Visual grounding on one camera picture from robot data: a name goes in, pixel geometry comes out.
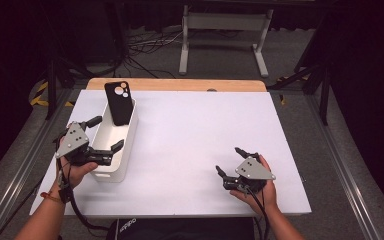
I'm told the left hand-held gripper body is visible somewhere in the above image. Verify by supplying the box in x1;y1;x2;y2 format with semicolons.
53;121;114;167

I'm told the black tripod stand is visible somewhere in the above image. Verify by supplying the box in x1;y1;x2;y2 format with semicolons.
43;0;129;122

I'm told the aluminium floor rail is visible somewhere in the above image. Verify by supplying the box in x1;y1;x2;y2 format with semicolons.
0;87;76;240
303;93;384;240

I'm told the right hand-held gripper cable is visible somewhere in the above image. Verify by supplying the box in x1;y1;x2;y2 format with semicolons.
245;187;272;240

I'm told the black metal stand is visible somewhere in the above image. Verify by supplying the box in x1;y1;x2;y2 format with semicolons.
267;16;335;127

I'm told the white board sheet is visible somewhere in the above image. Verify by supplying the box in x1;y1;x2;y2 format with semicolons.
29;89;313;219

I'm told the white plastic bin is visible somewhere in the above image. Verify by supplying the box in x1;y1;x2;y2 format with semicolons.
87;97;140;184

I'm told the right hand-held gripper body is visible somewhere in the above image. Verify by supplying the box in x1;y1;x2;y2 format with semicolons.
222;152;277;195

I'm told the white metal stand frame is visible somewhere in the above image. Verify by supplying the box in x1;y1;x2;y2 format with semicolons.
178;4;275;79

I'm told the person's right hand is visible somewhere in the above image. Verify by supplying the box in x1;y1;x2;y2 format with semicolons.
229;154;280;217

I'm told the person's left hand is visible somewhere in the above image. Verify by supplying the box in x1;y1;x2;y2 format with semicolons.
55;135;100;198

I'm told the person's black clothing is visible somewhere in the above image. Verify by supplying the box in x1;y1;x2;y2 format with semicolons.
105;217;257;240

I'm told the wooden table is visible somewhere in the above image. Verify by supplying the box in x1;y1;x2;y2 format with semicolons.
85;77;268;93

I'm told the black phone case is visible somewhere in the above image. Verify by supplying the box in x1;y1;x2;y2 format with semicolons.
103;80;135;127

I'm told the bundle of floor cables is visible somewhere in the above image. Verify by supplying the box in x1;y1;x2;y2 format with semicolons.
125;27;185;80

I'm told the red bracelet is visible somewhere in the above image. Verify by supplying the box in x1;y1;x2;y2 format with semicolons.
39;190;63;204

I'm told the yellow black floor tape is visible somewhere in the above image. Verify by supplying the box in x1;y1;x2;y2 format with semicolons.
29;80;77;108

